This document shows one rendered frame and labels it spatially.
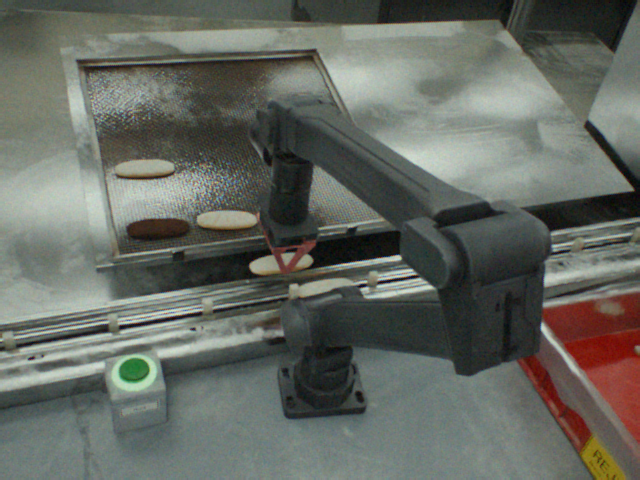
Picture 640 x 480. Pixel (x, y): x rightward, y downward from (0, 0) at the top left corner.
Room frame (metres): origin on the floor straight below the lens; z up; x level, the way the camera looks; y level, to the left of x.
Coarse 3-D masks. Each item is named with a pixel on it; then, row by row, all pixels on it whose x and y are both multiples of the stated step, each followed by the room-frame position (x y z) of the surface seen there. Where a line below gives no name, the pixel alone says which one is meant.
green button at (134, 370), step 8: (128, 360) 0.56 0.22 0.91; (136, 360) 0.56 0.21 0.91; (144, 360) 0.56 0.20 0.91; (120, 368) 0.54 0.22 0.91; (128, 368) 0.55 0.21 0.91; (136, 368) 0.55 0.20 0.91; (144, 368) 0.55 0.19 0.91; (120, 376) 0.53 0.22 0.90; (128, 376) 0.53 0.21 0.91; (136, 376) 0.54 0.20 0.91; (144, 376) 0.54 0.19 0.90
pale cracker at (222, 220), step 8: (200, 216) 0.87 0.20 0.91; (208, 216) 0.88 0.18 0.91; (216, 216) 0.88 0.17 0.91; (224, 216) 0.88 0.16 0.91; (232, 216) 0.89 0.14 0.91; (240, 216) 0.89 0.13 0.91; (248, 216) 0.89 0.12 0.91; (200, 224) 0.86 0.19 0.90; (208, 224) 0.86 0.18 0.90; (216, 224) 0.86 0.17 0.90; (224, 224) 0.87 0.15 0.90; (232, 224) 0.87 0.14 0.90; (240, 224) 0.87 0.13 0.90; (248, 224) 0.88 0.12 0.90
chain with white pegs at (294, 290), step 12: (636, 228) 1.08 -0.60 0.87; (576, 240) 1.02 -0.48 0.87; (624, 240) 1.08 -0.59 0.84; (636, 240) 1.07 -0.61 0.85; (552, 252) 1.00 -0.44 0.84; (564, 252) 1.01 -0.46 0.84; (372, 276) 0.83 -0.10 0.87; (204, 300) 0.72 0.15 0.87; (276, 300) 0.77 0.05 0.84; (204, 312) 0.71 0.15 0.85; (216, 312) 0.73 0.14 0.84; (132, 324) 0.68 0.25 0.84; (144, 324) 0.68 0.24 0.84; (12, 336) 0.60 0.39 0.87; (72, 336) 0.64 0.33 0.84; (0, 348) 0.60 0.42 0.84; (12, 348) 0.60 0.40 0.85
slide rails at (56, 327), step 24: (600, 240) 1.05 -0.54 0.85; (264, 288) 0.79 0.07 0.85; (288, 288) 0.79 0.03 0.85; (360, 288) 0.82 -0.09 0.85; (384, 288) 0.83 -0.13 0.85; (120, 312) 0.69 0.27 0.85; (144, 312) 0.70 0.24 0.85; (168, 312) 0.70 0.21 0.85; (240, 312) 0.73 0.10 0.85; (0, 336) 0.61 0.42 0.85; (24, 336) 0.62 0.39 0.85; (96, 336) 0.64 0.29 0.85
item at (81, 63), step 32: (96, 64) 1.20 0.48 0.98; (128, 64) 1.23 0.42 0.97; (192, 64) 1.28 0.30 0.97; (224, 64) 1.30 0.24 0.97; (256, 64) 1.32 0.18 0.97; (288, 64) 1.35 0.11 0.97; (320, 64) 1.37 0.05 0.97; (96, 96) 1.12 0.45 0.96; (256, 96) 1.22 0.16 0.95; (288, 96) 1.24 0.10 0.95; (224, 128) 1.11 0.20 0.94; (96, 160) 0.95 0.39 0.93; (128, 160) 0.97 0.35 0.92; (224, 160) 1.02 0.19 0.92; (160, 192) 0.92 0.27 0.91; (224, 192) 0.95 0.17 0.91; (320, 192) 1.00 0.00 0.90; (256, 224) 0.89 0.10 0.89; (352, 224) 0.93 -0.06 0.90; (384, 224) 0.95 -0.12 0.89; (128, 256) 0.76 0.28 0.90; (160, 256) 0.78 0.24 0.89
